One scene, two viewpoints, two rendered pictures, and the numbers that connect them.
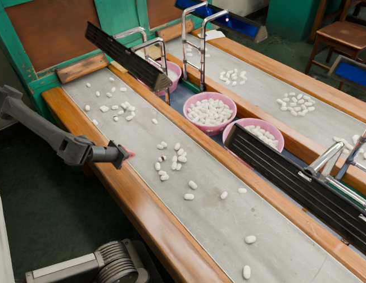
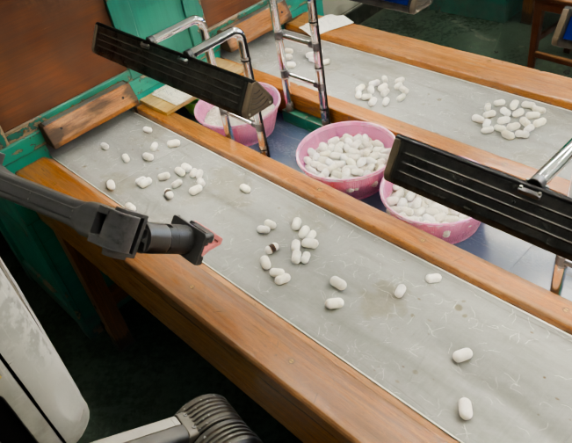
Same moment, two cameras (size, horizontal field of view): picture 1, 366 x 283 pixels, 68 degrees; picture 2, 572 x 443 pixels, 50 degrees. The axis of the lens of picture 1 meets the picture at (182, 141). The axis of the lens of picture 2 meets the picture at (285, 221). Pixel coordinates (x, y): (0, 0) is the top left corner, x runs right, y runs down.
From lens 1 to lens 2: 0.27 m
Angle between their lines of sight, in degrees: 6
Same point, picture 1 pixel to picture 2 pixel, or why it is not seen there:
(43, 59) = (15, 107)
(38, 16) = (3, 25)
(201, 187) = (355, 286)
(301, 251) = (561, 361)
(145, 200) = (254, 321)
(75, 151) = (121, 228)
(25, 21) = not seen: outside the picture
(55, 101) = (47, 182)
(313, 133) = not seen: hidden behind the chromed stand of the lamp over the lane
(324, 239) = not seen: outside the picture
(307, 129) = (538, 158)
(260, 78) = (433, 86)
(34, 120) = (36, 191)
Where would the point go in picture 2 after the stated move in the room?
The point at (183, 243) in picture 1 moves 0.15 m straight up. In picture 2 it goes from (338, 380) to (330, 325)
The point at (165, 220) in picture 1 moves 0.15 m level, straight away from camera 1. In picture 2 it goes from (298, 347) to (274, 293)
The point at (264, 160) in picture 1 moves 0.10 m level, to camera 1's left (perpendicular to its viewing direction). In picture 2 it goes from (459, 184) to (394, 197)
